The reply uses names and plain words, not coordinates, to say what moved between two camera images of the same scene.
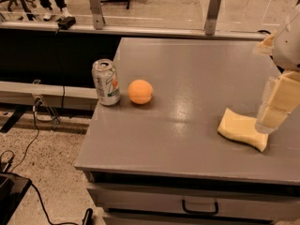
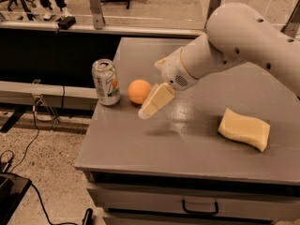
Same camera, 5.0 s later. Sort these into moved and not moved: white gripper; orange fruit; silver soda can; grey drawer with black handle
Moved: white gripper
Not moved: grey drawer with black handle; silver soda can; orange fruit
